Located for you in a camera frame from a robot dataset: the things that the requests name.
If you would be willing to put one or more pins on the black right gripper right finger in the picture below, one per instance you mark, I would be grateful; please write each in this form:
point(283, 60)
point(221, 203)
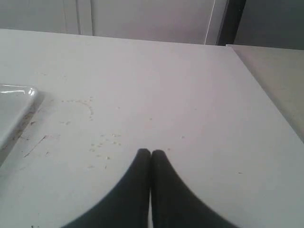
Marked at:
point(173, 204)

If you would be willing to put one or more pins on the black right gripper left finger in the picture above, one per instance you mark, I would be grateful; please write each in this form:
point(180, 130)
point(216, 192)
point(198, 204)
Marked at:
point(127, 204)

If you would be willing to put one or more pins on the white rectangular plastic tray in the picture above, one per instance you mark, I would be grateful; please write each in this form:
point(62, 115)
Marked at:
point(15, 103)

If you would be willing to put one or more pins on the dark vertical door frame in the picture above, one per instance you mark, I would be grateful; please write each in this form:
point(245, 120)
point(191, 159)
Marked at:
point(231, 19)

